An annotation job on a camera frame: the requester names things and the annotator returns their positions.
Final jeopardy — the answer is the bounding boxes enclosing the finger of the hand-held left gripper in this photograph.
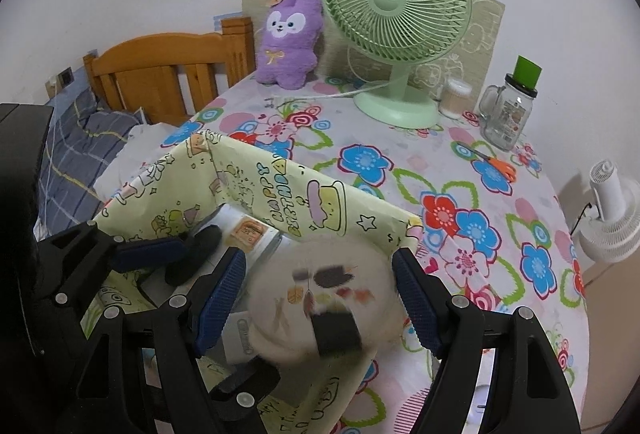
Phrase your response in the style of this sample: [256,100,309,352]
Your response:
[40,220,187,330]
[209,362,281,410]

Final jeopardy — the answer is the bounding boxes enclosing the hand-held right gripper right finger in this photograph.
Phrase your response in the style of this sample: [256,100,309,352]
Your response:
[392,249,581,434]

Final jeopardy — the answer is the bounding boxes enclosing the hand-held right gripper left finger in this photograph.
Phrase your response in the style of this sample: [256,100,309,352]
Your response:
[60,248,247,434]

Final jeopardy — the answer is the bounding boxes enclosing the black rounded object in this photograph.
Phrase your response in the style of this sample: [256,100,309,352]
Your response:
[164,225,222,287]

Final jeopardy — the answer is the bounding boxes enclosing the round cream tin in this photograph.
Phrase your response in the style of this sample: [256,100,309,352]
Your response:
[246,234,402,367]

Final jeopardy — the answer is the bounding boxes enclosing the yellow cartoon print box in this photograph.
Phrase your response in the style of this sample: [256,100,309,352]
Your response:
[80,130,423,434]

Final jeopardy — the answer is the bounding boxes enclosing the white box orange print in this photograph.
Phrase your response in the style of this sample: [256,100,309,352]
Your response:
[217,206,283,267]

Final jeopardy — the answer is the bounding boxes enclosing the blue plaid bedding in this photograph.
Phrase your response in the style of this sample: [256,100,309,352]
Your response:
[37,88,146,235]

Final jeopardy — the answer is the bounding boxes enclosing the floral tablecloth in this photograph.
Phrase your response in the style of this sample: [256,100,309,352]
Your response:
[95,76,588,434]

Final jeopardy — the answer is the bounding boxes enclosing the wooden bed headboard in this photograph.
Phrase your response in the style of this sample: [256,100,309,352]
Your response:
[82,16,257,127]

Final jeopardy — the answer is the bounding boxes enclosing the clear cotton swab jar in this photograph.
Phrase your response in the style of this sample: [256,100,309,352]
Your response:
[439,76,473,119]

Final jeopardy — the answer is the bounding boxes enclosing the glass mug jar green lid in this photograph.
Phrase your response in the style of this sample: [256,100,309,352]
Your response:
[478,55,543,151]

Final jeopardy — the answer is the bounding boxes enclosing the white circulator fan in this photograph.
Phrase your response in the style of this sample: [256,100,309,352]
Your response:
[579,159,640,263]

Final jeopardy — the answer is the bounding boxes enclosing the purple plush toy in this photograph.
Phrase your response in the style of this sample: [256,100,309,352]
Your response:
[256,0,325,90]

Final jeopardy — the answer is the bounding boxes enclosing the light blue paper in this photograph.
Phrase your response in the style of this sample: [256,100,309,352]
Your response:
[214,11,252,32]

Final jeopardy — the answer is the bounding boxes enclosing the beige cartoon print mat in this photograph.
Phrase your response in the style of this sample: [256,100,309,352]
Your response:
[241,0,506,104]

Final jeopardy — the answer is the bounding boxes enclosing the orange handled scissors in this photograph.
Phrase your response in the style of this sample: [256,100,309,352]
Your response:
[457,142,518,183]

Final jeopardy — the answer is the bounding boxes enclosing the black fan cable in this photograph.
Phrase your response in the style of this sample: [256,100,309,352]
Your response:
[570,201,601,232]

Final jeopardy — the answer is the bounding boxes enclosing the white fan power cable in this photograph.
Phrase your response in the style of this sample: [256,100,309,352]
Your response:
[265,81,393,107]

